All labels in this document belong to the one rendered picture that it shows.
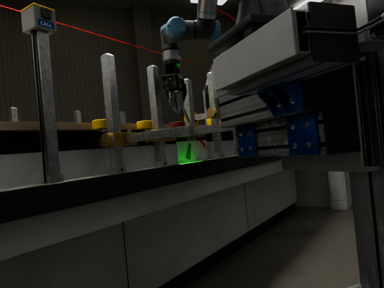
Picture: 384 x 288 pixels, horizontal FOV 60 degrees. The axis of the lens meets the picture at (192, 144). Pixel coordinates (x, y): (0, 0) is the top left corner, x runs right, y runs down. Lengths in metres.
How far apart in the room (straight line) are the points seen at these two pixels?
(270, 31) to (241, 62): 0.10
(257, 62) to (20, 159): 0.90
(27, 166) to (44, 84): 0.33
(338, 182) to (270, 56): 3.22
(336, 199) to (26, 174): 3.10
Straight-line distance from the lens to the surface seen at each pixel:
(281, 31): 0.54
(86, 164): 1.40
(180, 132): 1.07
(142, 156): 1.62
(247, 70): 0.61
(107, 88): 1.24
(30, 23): 1.12
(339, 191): 3.73
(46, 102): 1.06
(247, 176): 2.14
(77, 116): 2.50
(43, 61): 1.09
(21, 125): 1.20
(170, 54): 1.40
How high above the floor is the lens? 0.76
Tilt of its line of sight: 1 degrees up
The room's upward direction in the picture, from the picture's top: 5 degrees counter-clockwise
